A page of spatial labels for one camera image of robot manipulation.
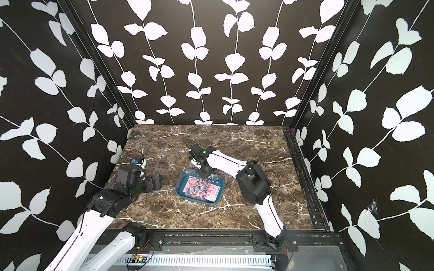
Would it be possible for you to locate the teal plastic storage box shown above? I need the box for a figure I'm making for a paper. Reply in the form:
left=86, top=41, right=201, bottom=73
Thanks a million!
left=175, top=169, right=225, bottom=206

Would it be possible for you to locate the colourful sticker sheet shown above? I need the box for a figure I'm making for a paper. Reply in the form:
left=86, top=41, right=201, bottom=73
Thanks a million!
left=183, top=177, right=221, bottom=202

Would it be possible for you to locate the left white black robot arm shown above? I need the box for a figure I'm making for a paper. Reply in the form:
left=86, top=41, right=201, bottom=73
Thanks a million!
left=47, top=164, right=162, bottom=271

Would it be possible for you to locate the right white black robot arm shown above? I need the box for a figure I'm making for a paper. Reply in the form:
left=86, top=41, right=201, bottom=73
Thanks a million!
left=189, top=144, right=297, bottom=251

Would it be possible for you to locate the small circuit board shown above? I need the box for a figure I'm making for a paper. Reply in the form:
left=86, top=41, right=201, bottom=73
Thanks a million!
left=127, top=254, right=149, bottom=266

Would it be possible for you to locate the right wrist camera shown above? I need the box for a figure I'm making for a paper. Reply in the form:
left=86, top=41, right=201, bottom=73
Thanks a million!
left=189, top=144, right=202, bottom=163

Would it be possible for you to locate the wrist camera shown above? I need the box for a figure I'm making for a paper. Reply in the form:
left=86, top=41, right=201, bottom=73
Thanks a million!
left=132, top=157, right=146, bottom=169
left=189, top=144, right=202, bottom=163

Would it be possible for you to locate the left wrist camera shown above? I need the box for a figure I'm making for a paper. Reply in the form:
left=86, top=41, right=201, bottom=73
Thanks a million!
left=132, top=157, right=146, bottom=169

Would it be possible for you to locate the black front mounting rail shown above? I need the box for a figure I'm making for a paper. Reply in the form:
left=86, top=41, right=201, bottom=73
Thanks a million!
left=146, top=229, right=345, bottom=254

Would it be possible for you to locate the white perforated cable duct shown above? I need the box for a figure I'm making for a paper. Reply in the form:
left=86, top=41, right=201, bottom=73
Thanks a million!
left=77, top=253, right=274, bottom=268

